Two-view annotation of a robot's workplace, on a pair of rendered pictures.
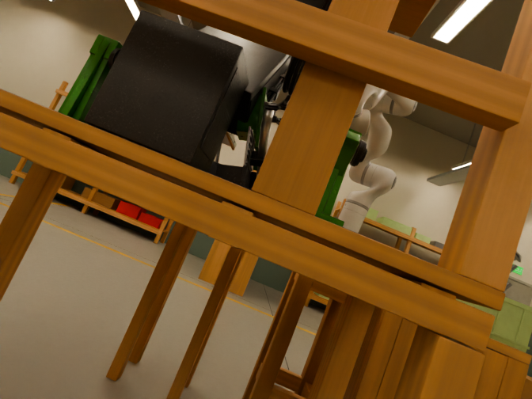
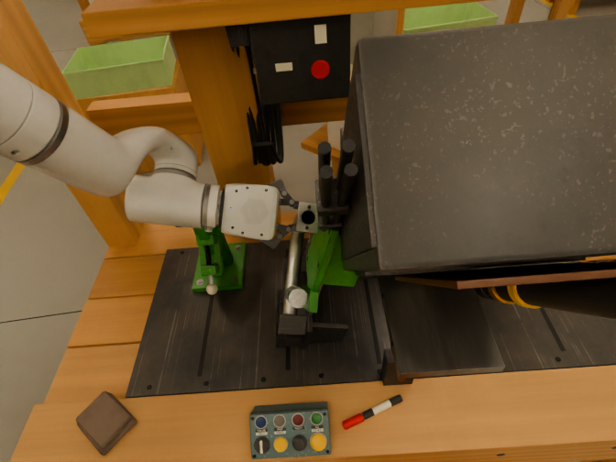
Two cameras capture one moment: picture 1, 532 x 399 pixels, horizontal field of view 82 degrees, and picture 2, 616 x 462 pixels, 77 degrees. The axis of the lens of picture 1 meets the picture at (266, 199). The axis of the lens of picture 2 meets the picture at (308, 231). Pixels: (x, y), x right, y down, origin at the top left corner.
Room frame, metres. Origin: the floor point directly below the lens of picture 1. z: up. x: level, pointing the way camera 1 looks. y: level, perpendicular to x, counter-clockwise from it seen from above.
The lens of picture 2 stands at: (1.51, 0.08, 1.72)
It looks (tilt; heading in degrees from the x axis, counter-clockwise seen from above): 46 degrees down; 178
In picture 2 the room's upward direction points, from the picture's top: 6 degrees counter-clockwise
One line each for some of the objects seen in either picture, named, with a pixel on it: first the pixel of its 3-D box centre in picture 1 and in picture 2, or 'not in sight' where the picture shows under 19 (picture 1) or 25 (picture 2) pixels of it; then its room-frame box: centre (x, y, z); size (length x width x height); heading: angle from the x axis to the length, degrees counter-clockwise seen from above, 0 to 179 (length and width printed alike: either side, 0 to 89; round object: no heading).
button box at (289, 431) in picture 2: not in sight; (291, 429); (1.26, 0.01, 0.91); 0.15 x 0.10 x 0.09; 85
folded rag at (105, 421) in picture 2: not in sight; (104, 421); (1.20, -0.36, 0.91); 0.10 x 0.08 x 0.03; 46
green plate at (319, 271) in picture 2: (252, 119); (336, 246); (1.04, 0.15, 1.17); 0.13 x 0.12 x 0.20; 85
